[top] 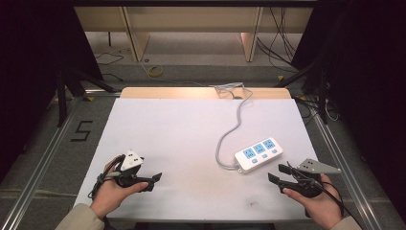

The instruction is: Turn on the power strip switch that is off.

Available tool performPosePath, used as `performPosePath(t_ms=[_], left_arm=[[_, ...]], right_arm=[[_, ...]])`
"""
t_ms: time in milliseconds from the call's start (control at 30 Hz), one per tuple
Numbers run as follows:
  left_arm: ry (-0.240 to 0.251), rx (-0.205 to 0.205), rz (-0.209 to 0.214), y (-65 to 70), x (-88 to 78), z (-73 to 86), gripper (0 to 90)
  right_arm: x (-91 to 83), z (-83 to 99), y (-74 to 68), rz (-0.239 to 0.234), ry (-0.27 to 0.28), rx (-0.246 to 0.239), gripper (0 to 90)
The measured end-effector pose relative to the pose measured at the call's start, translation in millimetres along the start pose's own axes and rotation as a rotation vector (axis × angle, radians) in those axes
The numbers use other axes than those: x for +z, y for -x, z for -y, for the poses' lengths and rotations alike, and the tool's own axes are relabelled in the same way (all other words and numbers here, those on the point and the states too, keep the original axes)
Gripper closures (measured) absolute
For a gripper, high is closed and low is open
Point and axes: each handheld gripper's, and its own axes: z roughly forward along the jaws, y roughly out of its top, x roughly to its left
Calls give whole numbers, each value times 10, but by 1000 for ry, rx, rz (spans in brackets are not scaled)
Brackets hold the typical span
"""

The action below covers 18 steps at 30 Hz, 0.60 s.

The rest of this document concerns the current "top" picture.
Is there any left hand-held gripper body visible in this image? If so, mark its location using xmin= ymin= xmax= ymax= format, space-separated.
xmin=113 ymin=149 xmax=151 ymax=190

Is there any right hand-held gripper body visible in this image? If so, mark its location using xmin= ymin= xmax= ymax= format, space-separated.
xmin=293 ymin=158 xmax=342 ymax=199

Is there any person's left hand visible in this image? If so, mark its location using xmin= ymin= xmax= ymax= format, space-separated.
xmin=90 ymin=156 xmax=149 ymax=220

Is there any person's right hand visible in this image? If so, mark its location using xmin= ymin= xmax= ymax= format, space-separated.
xmin=282 ymin=173 xmax=345 ymax=230

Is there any white power strip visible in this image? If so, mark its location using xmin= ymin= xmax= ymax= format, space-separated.
xmin=234 ymin=137 xmax=284 ymax=174

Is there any wooden table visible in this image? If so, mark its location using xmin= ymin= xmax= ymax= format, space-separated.
xmin=119 ymin=86 xmax=292 ymax=100

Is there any black metal stand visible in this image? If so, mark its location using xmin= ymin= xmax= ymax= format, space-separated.
xmin=55 ymin=67 xmax=117 ymax=128
xmin=273 ymin=58 xmax=330 ymax=126

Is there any yellow tape roll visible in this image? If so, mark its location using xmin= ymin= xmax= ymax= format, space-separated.
xmin=147 ymin=65 xmax=165 ymax=79

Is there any black curtain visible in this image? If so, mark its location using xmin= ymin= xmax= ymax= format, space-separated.
xmin=290 ymin=0 xmax=406 ymax=222
xmin=0 ymin=0 xmax=105 ymax=185

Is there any light wooden desk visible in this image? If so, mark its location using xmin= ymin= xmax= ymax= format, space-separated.
xmin=74 ymin=6 xmax=314 ymax=63

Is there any aluminium floor rail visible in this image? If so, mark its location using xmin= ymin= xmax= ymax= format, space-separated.
xmin=0 ymin=89 xmax=123 ymax=230
xmin=309 ymin=109 xmax=384 ymax=230

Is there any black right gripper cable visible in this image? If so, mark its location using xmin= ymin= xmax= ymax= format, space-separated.
xmin=286 ymin=161 xmax=363 ymax=226

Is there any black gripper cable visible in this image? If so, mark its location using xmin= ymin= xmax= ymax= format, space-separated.
xmin=286 ymin=161 xmax=363 ymax=226
xmin=87 ymin=154 xmax=126 ymax=201

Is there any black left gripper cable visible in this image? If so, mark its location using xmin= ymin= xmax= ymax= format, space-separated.
xmin=87 ymin=154 xmax=126 ymax=201

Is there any thin white cable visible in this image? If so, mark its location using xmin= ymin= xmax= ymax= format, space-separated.
xmin=324 ymin=98 xmax=340 ymax=123

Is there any grey power strip cable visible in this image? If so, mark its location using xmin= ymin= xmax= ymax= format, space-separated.
xmin=214 ymin=81 xmax=254 ymax=171

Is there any thin black floor cable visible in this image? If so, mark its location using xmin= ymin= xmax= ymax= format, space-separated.
xmin=94 ymin=50 xmax=125 ymax=82

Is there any bundle of black hanging cables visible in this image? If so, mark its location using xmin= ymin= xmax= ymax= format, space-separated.
xmin=256 ymin=6 xmax=303 ymax=75

